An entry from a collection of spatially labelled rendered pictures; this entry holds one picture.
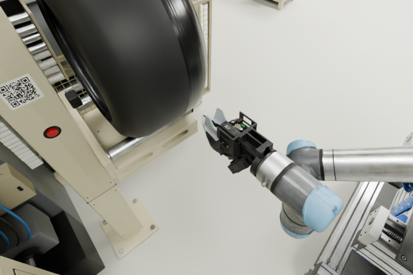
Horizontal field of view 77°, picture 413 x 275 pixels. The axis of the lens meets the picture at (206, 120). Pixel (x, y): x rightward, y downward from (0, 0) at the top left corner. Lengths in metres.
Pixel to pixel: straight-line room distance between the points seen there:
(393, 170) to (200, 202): 1.31
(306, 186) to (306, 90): 2.02
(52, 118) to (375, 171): 0.79
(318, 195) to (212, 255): 1.24
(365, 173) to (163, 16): 0.55
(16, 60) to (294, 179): 0.62
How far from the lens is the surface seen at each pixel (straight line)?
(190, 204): 1.76
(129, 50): 0.58
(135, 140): 0.91
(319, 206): 0.50
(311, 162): 0.64
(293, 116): 2.24
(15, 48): 0.69
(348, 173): 0.64
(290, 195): 0.51
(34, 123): 0.81
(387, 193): 1.88
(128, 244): 1.74
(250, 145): 0.55
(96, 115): 1.19
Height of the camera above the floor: 1.65
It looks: 52 degrees down
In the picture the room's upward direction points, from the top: straight up
